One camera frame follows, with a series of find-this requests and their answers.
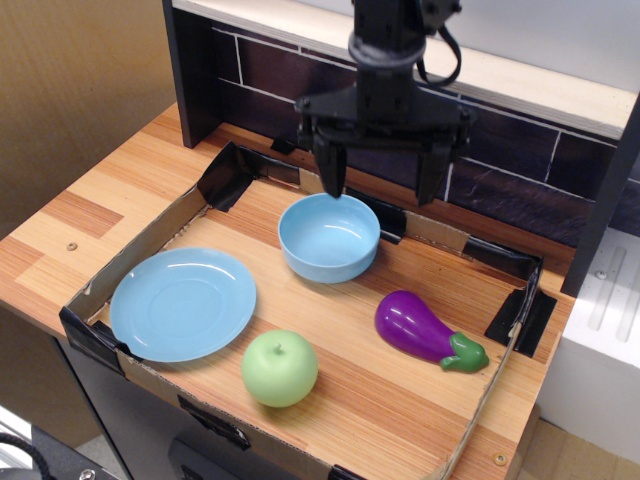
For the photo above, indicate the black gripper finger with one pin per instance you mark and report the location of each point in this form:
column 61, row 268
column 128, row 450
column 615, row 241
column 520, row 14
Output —
column 331, row 160
column 434, row 160

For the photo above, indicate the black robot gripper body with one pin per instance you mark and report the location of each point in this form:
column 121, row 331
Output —
column 384, row 109

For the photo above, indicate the light blue bowl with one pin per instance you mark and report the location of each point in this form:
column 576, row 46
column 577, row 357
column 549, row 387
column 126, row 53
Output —
column 329, row 240

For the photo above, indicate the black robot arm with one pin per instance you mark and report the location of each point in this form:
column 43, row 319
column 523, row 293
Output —
column 403, row 27

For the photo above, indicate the light blue plate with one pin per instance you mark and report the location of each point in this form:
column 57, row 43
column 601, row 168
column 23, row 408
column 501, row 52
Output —
column 182, row 304

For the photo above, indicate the cardboard tray border with tape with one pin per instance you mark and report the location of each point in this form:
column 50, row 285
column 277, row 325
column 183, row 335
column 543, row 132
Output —
column 374, row 412

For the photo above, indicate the purple toy eggplant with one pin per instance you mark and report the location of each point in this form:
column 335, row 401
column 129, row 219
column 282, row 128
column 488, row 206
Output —
column 407, row 323

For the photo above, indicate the green toy apple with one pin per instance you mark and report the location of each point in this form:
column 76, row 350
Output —
column 279, row 368

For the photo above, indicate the white appliance at right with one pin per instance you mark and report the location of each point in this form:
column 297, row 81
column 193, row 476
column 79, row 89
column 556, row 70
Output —
column 592, row 387

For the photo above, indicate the dark shelf frame with backsplash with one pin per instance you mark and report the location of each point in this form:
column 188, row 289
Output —
column 533, row 176

